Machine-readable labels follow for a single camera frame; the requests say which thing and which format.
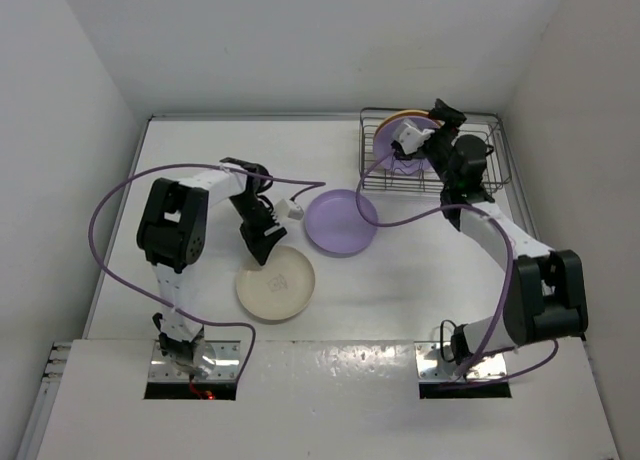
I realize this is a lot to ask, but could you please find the wire dish rack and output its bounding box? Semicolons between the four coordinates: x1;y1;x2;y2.
358;107;516;196

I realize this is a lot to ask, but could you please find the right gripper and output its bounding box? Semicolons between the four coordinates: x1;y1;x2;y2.
399;99;467;190

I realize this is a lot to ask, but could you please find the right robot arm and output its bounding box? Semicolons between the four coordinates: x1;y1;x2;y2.
420;99;589;375

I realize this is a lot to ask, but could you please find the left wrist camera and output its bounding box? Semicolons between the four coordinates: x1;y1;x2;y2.
274;199;304;221

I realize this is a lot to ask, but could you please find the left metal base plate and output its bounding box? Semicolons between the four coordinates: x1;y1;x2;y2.
147;341;240;384

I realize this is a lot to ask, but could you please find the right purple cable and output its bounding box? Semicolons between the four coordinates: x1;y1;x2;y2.
354;151;560;384

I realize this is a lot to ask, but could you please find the purple cable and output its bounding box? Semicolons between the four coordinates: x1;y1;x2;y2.
354;151;560;384
88;161;327;381

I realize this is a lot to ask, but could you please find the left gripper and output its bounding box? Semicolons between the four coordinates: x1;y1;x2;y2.
229;193;286;265

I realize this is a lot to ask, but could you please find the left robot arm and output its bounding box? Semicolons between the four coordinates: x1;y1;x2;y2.
136;157;287;370

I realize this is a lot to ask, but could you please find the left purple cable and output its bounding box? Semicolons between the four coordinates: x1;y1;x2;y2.
88;161;327;381

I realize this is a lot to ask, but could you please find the purple plate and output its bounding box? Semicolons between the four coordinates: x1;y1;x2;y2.
304;189;378;257
373;121;431;176

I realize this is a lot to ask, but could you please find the cream plate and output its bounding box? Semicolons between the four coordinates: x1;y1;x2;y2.
235;245;316;322

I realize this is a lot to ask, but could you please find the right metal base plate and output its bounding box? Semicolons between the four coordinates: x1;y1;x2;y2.
414;341;507;384

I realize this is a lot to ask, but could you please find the metal base plate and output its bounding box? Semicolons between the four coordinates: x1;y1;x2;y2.
147;341;240;384
414;341;507;384

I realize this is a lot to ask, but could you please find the orange plate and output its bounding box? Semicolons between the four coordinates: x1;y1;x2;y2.
377;109;441;130

